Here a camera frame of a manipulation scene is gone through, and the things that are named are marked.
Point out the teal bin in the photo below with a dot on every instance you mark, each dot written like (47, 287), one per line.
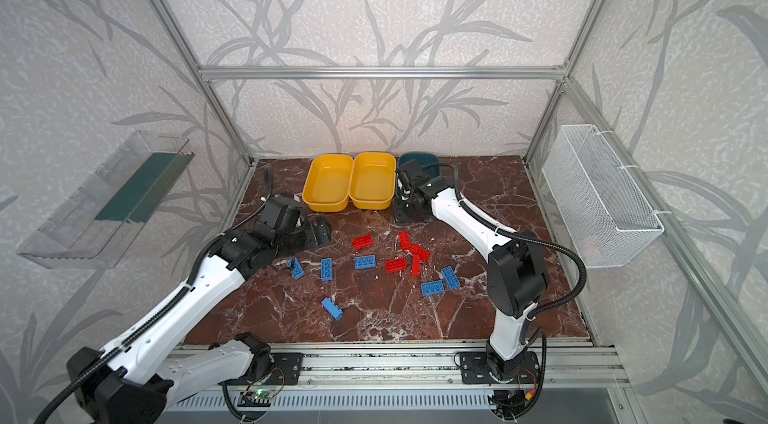
(424, 160)

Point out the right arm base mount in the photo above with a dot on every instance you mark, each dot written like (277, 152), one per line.
(487, 368)

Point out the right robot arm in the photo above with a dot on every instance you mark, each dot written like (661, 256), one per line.
(517, 275)

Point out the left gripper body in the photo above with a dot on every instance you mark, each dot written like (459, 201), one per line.
(315, 231)

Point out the blue brick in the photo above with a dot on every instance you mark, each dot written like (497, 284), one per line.
(450, 278)
(297, 271)
(326, 270)
(335, 312)
(433, 288)
(365, 262)

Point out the left yellow bin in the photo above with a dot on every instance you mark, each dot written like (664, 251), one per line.
(326, 189)

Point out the yellow bin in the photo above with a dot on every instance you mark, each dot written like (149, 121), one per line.
(326, 189)
(373, 181)

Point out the red brick vertical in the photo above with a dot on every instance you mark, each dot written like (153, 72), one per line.
(416, 266)

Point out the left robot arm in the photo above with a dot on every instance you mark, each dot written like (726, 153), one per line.
(128, 380)

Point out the red brick diagonal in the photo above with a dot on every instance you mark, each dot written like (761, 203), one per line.
(418, 252)

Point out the middle yellow bin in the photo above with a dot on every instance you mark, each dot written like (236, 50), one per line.
(373, 181)

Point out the red brick top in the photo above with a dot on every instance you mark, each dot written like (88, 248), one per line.
(404, 241)

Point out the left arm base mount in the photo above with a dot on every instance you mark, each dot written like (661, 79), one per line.
(279, 369)

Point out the white wire basket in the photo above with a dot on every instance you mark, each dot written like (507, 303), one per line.
(608, 218)

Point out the clear acrylic shelf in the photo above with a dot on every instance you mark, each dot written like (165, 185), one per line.
(94, 228)

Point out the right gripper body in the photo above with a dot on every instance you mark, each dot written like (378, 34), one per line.
(408, 202)

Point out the red brick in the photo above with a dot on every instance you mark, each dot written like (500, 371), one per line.
(362, 242)
(404, 241)
(395, 266)

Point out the blue brick bottom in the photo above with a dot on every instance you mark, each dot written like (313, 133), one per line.
(335, 312)

